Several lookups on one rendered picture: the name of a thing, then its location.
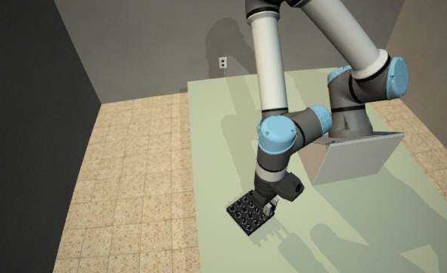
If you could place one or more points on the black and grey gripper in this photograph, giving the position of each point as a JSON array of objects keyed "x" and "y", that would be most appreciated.
[{"x": 268, "y": 185}]

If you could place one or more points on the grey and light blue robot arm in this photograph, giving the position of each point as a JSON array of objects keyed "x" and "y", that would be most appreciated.
[{"x": 377, "y": 77}]

